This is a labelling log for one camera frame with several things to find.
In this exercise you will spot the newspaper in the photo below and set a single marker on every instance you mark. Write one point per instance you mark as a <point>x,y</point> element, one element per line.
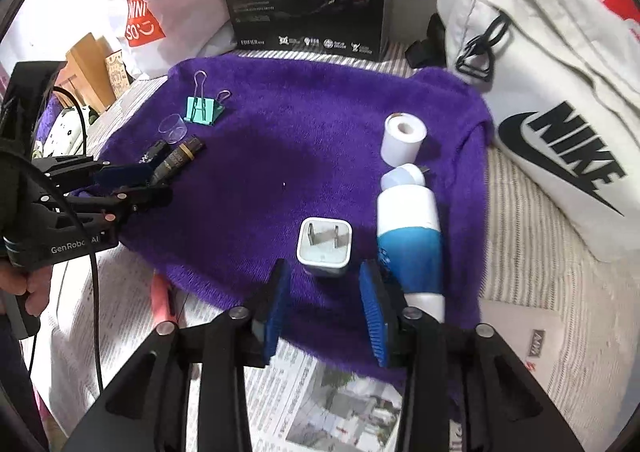
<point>300,382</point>

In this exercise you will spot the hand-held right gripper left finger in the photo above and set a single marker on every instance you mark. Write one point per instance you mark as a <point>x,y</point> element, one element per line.
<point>275,312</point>

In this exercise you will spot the coral pink tube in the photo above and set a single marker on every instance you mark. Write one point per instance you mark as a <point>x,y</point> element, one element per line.
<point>160,297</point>

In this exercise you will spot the black pouch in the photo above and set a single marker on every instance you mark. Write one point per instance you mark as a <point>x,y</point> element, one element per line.
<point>425,51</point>

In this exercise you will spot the printed cloth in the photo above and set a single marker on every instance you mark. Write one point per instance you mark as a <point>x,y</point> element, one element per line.
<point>62,131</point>

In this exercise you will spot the wooden board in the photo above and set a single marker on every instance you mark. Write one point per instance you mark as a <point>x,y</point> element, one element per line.
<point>85,71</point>

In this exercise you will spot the black tube with white script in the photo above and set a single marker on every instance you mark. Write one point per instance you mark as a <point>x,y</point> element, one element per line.
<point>152,154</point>

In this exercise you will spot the brown printed box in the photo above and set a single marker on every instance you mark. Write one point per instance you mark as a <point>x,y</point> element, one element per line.
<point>117,76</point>

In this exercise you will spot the small white paper roll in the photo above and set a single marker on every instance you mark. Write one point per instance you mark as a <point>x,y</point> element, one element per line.
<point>400,146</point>

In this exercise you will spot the purple towel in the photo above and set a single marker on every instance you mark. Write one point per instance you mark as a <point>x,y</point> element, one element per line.
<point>300,156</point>

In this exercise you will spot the striped bed sheet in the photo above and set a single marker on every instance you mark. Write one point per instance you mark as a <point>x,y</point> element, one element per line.
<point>525,257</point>

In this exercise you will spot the white and blue bottle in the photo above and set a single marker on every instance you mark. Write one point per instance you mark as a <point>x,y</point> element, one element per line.
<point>407,232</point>

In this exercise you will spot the white charger plug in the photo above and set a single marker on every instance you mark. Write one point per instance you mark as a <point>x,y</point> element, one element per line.
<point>325,257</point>

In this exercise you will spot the small clear glass cup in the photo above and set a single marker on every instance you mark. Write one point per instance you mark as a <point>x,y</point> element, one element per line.
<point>177,131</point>

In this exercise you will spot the black and gold lipstick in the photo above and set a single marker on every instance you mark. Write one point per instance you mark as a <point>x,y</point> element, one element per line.
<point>175,159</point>

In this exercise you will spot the grey sling bag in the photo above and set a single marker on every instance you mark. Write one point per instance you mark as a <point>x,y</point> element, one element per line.
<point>550,81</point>

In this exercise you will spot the person's left hand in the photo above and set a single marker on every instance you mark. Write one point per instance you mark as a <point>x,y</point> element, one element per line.
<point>35,287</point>

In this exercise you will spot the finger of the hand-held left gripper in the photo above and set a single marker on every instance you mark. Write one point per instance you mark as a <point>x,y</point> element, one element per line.
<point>140,197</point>
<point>120,175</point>

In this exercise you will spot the teal binder clip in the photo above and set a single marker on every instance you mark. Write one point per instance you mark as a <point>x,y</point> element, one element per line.
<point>200,111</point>

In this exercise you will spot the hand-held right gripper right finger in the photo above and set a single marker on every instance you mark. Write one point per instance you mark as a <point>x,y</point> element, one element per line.
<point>372,312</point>

